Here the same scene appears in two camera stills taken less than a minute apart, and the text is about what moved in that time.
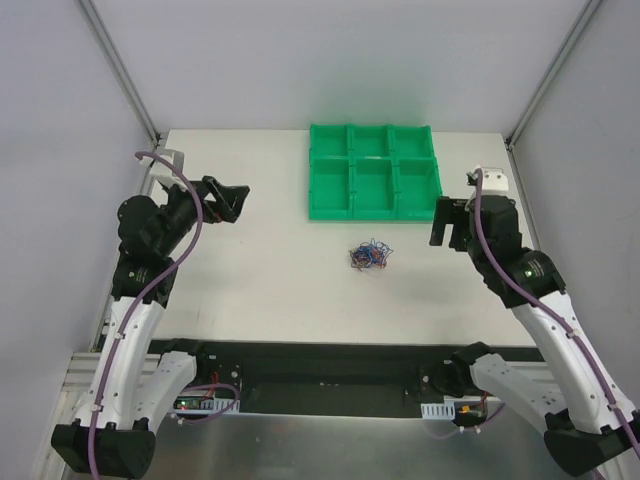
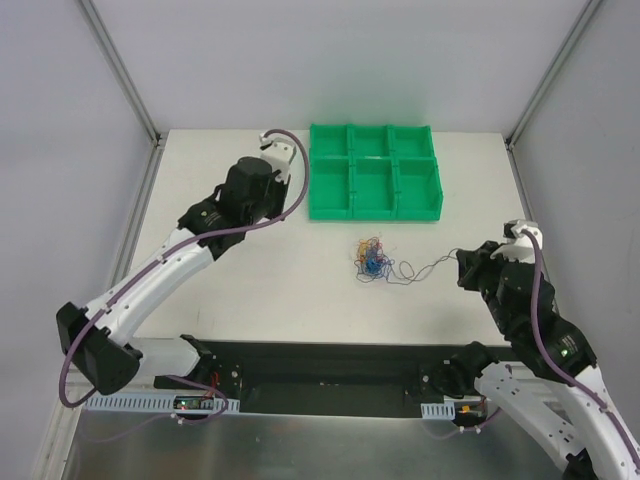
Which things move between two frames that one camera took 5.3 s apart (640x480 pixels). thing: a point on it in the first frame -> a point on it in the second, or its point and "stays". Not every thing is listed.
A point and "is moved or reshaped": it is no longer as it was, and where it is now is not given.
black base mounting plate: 331,377 stays
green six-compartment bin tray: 372,172 stays
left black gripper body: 211,198 -> 275,189
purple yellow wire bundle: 370,254 is moved or reshaped
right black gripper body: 455,220 -> 473,267
